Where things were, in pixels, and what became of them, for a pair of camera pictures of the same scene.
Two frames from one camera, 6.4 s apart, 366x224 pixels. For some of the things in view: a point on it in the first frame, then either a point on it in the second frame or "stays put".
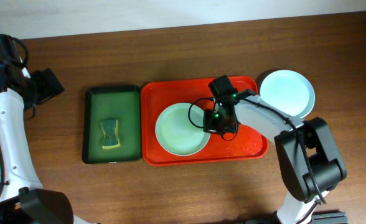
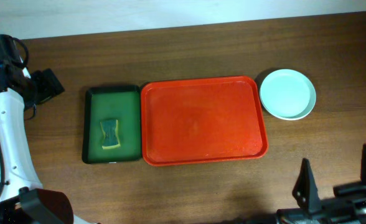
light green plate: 176,133 to 287,94
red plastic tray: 157,93 stays put
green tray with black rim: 120,102 stays put
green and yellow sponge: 111,139 stays put
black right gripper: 213,126 to 344,201
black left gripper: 50,86 stays put
